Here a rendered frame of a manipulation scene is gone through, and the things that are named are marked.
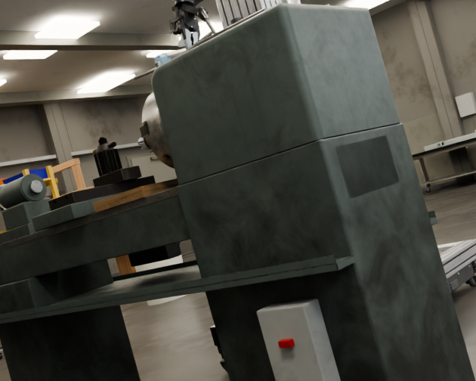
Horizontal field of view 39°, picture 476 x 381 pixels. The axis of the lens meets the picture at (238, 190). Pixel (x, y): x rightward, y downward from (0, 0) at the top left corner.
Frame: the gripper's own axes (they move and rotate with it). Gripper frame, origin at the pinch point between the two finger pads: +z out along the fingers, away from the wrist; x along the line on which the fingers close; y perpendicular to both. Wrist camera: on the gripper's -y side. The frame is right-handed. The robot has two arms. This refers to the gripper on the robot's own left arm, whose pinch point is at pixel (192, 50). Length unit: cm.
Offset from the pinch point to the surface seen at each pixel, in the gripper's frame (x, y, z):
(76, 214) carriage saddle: 17, 55, 52
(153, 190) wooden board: 9, 17, 50
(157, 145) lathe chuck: 14.3, 6.7, 36.4
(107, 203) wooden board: 14, 38, 51
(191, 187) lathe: 17, -12, 55
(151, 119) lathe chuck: 17.2, 5.4, 27.6
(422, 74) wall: -890, 348, -301
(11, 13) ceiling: -171, 449, -251
